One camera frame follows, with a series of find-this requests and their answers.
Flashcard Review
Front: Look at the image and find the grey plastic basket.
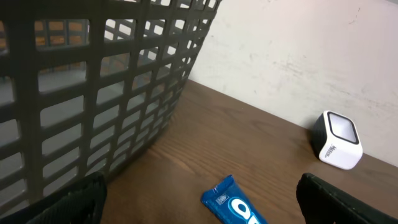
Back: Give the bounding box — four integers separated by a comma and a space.
1, 0, 221, 217

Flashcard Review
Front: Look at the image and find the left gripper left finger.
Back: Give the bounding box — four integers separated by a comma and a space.
1, 172, 107, 224

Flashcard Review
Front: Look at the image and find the blue Oreo pack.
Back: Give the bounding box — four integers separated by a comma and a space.
201, 175, 268, 224

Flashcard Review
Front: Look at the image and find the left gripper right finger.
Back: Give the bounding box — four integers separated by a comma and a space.
296, 173, 397, 224

